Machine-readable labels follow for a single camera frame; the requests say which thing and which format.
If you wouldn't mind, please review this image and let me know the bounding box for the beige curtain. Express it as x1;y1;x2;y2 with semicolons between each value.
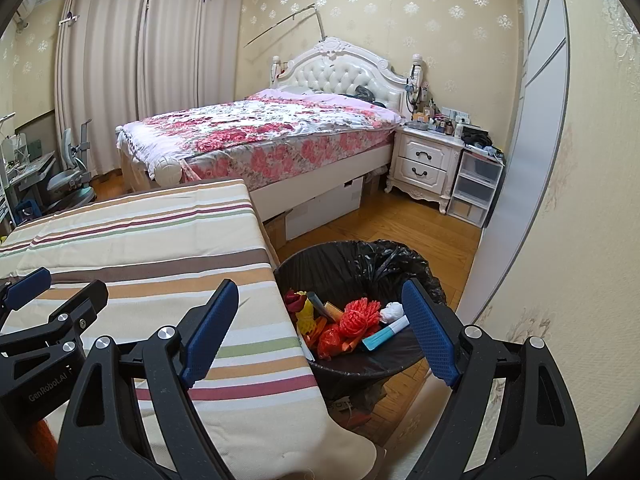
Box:
52;0;246;176

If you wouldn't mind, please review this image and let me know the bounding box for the white nightstand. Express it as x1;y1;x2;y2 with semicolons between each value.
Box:
385;125;463;216

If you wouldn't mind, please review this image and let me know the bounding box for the orange foam fruit net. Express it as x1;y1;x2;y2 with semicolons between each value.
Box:
339;297;383;343

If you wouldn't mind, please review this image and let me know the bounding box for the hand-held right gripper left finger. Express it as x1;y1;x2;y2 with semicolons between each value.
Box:
57;280;240;480

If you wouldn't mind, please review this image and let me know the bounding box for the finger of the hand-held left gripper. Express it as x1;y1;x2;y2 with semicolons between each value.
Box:
0;280;109;361
0;267;52;313

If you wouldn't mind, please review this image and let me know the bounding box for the plastic drawer unit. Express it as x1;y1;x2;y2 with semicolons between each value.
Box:
446;147;503;228

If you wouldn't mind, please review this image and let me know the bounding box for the grey study desk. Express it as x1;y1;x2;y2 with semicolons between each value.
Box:
0;115;56;221

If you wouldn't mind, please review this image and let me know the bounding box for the cluster of small bottles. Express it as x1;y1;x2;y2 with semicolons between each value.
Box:
405;100;473;137

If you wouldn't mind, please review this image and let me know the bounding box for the orange plastic bag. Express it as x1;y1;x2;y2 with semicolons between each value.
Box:
316;325;351;361

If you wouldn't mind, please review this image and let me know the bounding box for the trash bin black liner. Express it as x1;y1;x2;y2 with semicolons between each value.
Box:
272;240;448;401

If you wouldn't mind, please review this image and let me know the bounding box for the dark clothes pile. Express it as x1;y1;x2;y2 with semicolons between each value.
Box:
460;125;506;161

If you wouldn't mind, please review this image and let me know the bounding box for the striped tablecloth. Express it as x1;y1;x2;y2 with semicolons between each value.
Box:
0;178;378;480

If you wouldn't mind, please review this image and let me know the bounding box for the thin metal pole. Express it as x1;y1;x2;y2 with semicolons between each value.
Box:
244;2;326;50

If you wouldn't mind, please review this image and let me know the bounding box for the white air conditioner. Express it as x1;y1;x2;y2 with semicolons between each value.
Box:
12;0;38;28

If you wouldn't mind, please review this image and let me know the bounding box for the floral quilt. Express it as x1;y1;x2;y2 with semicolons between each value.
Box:
117;99;403;186

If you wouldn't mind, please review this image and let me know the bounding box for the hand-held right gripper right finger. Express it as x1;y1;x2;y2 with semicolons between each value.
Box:
401;279;588;480

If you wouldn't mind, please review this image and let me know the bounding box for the white bed tufted headboard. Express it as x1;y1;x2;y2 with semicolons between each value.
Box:
115;40;426;226

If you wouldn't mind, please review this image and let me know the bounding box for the white storage box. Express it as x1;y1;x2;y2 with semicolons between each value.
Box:
285;175;365;241

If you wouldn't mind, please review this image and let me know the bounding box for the yellow foam fruit net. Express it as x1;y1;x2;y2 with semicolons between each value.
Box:
295;305;321;341

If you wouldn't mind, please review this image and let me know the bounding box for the grey desk chair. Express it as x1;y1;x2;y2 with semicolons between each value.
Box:
47;120;96;206

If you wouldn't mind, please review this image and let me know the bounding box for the dark garment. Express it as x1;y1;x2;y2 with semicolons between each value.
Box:
350;86;387;107

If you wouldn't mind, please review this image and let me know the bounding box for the teal and white tube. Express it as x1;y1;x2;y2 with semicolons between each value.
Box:
361;316;410;352

